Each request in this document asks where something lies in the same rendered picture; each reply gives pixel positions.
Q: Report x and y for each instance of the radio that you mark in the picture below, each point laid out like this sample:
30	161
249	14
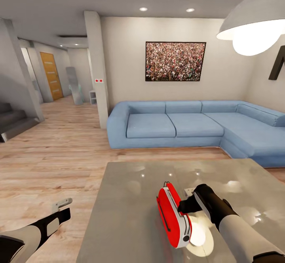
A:
177	224

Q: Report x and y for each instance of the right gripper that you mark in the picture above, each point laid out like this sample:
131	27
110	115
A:
186	206

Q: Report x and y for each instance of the room light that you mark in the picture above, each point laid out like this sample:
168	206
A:
249	12

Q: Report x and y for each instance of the coffee table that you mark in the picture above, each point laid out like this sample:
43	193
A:
126	226

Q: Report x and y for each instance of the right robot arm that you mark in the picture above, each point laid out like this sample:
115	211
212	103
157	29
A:
246	245

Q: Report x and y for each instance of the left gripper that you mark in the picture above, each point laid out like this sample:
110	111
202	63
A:
64	215

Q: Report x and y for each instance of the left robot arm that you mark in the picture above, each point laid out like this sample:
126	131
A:
17	246

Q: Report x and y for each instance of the standing mirror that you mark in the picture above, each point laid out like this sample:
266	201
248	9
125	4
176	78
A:
74	85

